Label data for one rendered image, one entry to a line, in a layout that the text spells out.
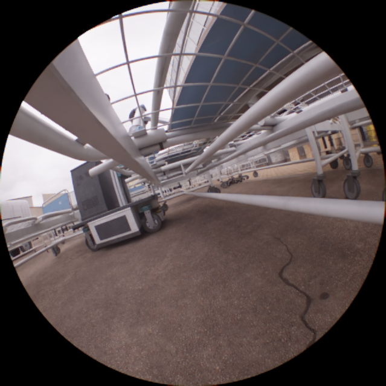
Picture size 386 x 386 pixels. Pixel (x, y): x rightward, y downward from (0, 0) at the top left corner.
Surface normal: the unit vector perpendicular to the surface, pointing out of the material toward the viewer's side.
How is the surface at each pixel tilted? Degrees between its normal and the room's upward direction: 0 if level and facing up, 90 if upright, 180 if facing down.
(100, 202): 90
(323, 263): 0
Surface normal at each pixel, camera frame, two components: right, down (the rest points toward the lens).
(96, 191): 0.27, 0.00
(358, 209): -0.94, -0.25
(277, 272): -0.32, -0.94
